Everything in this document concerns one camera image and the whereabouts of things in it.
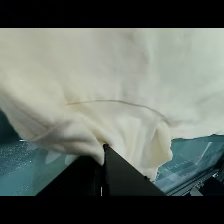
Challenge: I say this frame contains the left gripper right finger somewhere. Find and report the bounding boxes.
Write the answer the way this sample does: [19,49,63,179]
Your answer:
[102,143,167,197]

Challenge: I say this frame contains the cream shirt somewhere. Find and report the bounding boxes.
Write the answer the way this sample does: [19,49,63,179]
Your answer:
[0,28,224,183]

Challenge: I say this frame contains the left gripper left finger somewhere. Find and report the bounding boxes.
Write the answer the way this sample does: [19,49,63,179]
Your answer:
[36,155,104,197]

